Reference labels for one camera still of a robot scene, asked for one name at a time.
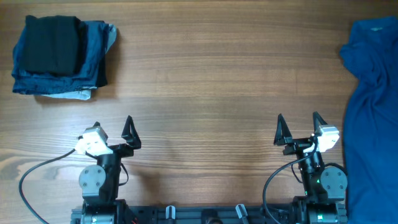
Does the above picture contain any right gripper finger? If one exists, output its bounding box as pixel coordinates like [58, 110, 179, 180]
[274, 114, 292, 146]
[313, 111, 327, 132]

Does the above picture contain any black polo shirt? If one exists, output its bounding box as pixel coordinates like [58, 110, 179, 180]
[21, 15, 86, 75]

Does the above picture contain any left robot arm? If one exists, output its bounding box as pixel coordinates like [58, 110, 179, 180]
[71, 116, 141, 224]

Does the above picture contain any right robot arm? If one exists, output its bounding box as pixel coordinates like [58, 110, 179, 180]
[274, 112, 348, 223]

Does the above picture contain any bright blue polo shirt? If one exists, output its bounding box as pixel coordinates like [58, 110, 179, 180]
[340, 16, 397, 223]

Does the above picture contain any folded dark blue garment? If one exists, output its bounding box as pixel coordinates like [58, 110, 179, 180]
[11, 21, 109, 95]

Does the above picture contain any folded light grey garment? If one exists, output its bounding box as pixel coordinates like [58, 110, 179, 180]
[43, 24, 117, 100]

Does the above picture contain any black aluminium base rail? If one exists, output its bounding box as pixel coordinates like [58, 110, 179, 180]
[70, 203, 348, 224]

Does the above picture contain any left white rail clip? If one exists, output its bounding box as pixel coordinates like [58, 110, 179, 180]
[165, 205, 176, 220]

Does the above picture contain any white rail clip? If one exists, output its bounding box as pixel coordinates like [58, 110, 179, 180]
[235, 203, 248, 220]
[165, 205, 176, 220]

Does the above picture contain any right white rail clip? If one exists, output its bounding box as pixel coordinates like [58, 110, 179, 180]
[235, 203, 248, 220]

